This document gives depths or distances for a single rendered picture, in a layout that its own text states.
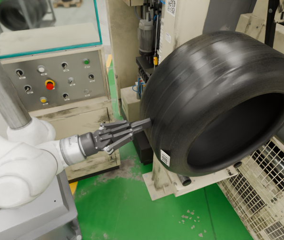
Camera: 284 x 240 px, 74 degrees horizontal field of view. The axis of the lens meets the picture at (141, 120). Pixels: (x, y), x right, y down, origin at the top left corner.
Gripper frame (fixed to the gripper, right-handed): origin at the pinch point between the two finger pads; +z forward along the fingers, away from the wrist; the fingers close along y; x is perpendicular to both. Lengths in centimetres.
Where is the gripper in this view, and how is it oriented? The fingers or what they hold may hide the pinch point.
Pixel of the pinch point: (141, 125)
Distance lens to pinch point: 64.6
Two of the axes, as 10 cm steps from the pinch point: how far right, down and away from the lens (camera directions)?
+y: -3.3, -6.7, 6.6
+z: 9.3, -3.3, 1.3
